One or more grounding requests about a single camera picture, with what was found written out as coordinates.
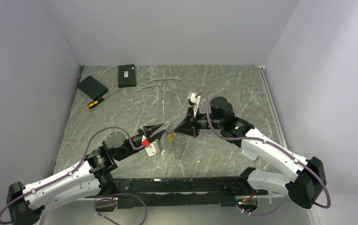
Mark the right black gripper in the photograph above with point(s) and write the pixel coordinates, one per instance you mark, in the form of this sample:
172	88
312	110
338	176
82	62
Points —
189	126

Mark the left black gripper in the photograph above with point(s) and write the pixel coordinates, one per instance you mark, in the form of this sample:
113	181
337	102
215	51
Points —
148	130

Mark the key with yellow tag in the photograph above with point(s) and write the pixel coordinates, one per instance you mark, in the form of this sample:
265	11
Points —
171	136

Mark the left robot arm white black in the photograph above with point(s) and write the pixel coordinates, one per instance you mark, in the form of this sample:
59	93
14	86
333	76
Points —
91	176

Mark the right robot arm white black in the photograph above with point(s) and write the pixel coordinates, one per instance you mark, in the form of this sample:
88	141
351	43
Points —
301	179

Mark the lower silver wrench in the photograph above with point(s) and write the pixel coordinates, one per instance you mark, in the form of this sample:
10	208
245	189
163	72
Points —
138	88

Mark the silver wrench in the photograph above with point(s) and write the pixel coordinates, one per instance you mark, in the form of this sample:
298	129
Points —
154	79
138	88

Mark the upper silver wrench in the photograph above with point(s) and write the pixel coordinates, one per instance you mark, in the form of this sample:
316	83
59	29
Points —
154	79

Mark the black box with label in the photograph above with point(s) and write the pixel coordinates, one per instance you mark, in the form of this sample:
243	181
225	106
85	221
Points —
127	76

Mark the yellow black screwdriver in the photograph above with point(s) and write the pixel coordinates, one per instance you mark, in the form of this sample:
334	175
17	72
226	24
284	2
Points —
95	103

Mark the white square plastic lid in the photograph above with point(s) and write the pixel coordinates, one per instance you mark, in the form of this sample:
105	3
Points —
249	154

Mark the flat black square box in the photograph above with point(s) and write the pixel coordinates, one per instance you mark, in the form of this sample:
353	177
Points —
92	88

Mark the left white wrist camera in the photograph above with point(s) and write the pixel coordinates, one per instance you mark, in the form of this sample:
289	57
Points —
152	148

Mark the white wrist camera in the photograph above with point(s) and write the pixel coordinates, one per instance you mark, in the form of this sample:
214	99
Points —
152	148
194	100

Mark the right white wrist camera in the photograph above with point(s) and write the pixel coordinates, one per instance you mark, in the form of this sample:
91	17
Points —
194	100

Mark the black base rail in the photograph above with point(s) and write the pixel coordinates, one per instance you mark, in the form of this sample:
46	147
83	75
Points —
224	191

